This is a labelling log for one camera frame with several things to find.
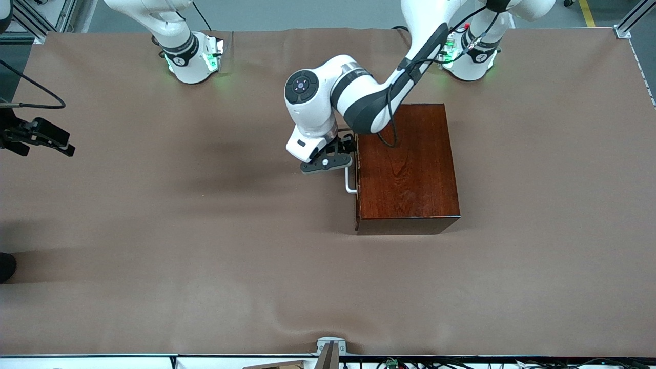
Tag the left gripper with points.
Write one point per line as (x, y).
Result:
(348, 144)

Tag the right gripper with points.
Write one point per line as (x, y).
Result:
(11, 132)

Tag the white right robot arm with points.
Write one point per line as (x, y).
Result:
(184, 61)

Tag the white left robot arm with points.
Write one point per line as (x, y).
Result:
(369, 102)

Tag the dark brown wooden cabinet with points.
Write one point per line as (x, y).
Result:
(410, 179)

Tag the brown table cover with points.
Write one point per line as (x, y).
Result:
(205, 230)

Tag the light wooden board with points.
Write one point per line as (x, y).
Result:
(282, 365)

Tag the aluminium corner profile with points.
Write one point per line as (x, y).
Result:
(628, 25)

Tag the aluminium frame structure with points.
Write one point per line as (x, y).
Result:
(65, 13)

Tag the grey metal clamp bracket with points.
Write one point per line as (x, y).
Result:
(330, 346)

